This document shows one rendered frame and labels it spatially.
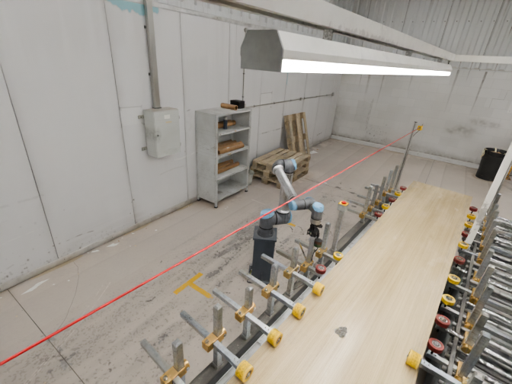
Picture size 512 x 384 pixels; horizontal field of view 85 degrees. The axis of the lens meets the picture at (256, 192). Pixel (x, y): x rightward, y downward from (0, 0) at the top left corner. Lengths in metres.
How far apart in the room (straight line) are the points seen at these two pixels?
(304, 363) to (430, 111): 8.51
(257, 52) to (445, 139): 9.08
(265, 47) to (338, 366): 1.55
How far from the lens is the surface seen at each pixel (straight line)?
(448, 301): 2.45
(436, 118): 9.55
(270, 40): 0.67
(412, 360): 1.88
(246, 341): 2.02
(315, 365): 1.75
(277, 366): 1.70
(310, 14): 0.78
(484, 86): 9.48
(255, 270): 3.30
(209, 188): 4.74
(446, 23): 9.59
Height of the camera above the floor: 2.32
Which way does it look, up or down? 25 degrees down
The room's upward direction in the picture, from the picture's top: 4 degrees clockwise
